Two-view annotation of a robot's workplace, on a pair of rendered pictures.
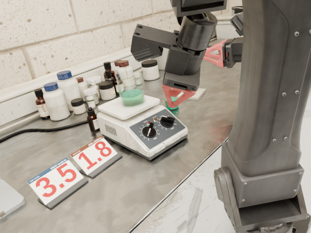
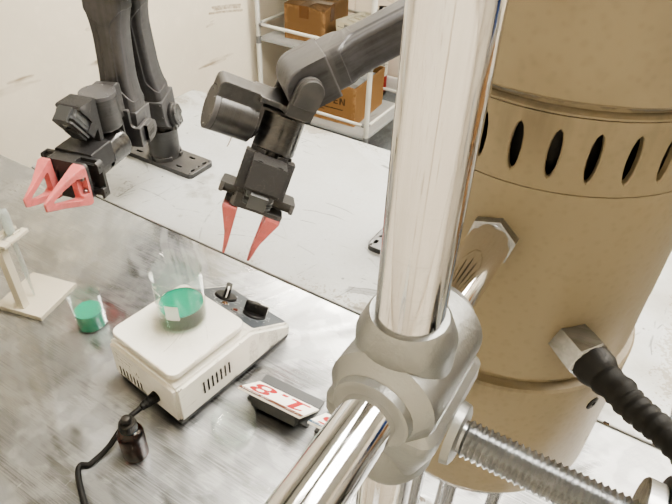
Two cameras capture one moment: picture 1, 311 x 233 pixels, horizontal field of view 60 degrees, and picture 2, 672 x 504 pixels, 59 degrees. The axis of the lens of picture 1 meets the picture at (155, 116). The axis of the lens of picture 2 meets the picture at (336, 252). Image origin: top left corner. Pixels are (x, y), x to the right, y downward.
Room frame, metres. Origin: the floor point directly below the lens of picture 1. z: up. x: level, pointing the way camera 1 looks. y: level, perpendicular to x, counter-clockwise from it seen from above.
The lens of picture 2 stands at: (0.58, 0.62, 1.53)
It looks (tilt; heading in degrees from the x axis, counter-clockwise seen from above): 38 degrees down; 256
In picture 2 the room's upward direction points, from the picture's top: 2 degrees clockwise
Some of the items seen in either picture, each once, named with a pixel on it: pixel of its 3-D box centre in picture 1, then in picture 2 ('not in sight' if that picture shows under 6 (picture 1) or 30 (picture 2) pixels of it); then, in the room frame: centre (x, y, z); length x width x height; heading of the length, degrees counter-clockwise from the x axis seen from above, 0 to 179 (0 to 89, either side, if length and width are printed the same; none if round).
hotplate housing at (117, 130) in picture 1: (138, 122); (198, 340); (0.62, 0.05, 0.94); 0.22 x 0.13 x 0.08; 39
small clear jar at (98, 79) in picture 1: (96, 86); not in sight; (1.01, 0.21, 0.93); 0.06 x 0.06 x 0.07
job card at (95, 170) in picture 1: (96, 155); (282, 395); (0.52, 0.14, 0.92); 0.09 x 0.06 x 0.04; 138
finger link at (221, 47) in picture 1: (216, 53); (58, 189); (0.80, -0.21, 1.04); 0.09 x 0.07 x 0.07; 59
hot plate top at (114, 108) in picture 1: (128, 104); (178, 328); (0.64, 0.06, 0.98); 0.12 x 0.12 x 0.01; 39
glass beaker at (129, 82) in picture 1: (132, 88); (178, 293); (0.63, 0.05, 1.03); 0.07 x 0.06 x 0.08; 112
